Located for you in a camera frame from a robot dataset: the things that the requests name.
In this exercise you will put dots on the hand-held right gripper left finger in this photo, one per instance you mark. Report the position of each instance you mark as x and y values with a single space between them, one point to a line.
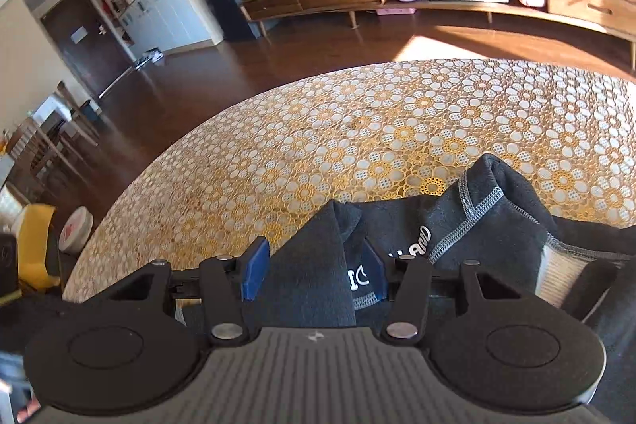
256 270

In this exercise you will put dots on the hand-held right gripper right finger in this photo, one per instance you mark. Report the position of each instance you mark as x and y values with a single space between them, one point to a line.
375 275

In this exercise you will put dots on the dark grey shirt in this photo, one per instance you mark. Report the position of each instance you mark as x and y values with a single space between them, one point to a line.
318 265

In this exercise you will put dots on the round table with lace cloth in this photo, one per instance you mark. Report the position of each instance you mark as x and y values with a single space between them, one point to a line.
348 131

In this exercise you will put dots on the white cartoon print stool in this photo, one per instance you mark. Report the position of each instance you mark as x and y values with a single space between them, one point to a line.
77 230

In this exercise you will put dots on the mustard yellow cloth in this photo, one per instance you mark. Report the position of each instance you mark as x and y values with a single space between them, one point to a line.
38 240

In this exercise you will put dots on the white shoes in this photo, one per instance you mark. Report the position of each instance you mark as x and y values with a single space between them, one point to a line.
149 57

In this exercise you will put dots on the wooden dining chair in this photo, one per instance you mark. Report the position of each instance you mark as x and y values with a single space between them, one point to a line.
37 151
74 111

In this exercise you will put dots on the pink power strip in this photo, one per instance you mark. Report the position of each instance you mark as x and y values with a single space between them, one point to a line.
396 11

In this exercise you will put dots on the white cabinets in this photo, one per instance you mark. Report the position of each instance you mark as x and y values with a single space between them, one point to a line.
169 16

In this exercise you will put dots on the dark wooden door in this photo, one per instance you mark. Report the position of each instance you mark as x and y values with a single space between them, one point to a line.
84 41

